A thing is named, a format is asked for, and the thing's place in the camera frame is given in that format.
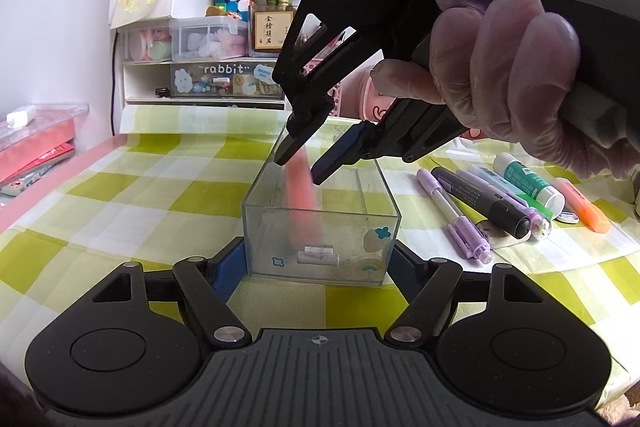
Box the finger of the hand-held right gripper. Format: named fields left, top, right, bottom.
left=311, top=99, right=478, bottom=186
left=274, top=4, right=386, bottom=166

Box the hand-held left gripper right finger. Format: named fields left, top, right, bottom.
left=384, top=242, right=546, bottom=350

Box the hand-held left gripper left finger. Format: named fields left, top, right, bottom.
left=92, top=237, right=253, bottom=350

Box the clear plastic pen box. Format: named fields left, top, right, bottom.
left=241, top=112, right=402, bottom=288

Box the pink pen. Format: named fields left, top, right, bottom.
left=284, top=151, right=319, bottom=254

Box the purple pen with clear barrel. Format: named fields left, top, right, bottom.
left=416, top=168, right=493, bottom=265

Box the grey eraser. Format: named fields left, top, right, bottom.
left=472, top=218, right=543, bottom=252

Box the black marker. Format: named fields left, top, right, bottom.
left=430, top=166, right=532, bottom=239

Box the purple highlighter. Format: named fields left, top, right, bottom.
left=456, top=168, right=553, bottom=243

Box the green highlighter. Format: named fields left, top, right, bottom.
left=470, top=163, right=555, bottom=222

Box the green white glue stick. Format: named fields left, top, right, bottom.
left=491, top=153, right=567, bottom=214

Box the orange highlighter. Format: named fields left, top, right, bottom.
left=552, top=177, right=612, bottom=234

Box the person's right hand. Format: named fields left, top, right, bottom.
left=369, top=0, right=640, bottom=180

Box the pink perforated pen holder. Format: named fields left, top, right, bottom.
left=300, top=57, right=347, bottom=118

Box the pink cartoon pencil case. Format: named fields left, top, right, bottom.
left=342, top=66, right=488, bottom=142

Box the glass vase with label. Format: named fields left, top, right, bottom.
left=248, top=4, right=301, bottom=58

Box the green checkered tablecloth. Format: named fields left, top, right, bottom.
left=0, top=104, right=640, bottom=408

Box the large clear storage box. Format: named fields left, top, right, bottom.
left=169, top=14, right=251, bottom=60

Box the colourful puzzle cube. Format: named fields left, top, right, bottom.
left=214, top=0, right=257, bottom=15

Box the white drawer organizer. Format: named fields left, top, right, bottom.
left=120, top=57, right=288, bottom=108

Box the small clear storage box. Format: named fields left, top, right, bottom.
left=120, top=27, right=173, bottom=62

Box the red pink book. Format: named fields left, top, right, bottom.
left=0, top=119, right=76, bottom=182

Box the clear plastic case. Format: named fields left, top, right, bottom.
left=0, top=103, right=91, bottom=152

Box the white charger plug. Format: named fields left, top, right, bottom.
left=7, top=105, right=37, bottom=126

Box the black wall cable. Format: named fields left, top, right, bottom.
left=107, top=0, right=153, bottom=130

